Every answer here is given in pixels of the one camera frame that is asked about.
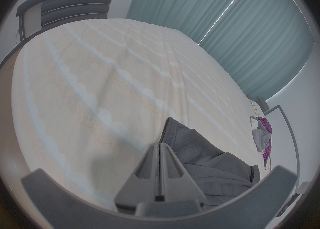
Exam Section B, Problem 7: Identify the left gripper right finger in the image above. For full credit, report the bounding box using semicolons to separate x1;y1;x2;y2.
160;143;207;206

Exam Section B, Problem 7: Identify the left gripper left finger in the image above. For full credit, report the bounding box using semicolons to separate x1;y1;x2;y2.
114;142;160;209

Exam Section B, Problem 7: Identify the black T-shirt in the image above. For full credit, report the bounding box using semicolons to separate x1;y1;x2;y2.
160;117;261;205

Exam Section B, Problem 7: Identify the grey garment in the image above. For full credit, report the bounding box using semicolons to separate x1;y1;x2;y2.
252;125;272;152

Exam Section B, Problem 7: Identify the purple satin garment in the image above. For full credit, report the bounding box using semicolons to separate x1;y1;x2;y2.
257;117;273;168

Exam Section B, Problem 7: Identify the bed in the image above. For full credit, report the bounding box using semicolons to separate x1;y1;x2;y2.
11;18;299;211

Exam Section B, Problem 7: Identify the white printed pillow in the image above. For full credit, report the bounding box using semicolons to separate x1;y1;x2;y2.
250;100;263;114

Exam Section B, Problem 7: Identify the grey bedside table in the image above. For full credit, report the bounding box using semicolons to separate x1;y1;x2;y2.
246;94;270;111

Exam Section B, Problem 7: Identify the blue-green curtain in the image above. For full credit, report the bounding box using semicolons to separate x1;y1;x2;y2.
199;0;316;101
126;0;258;46

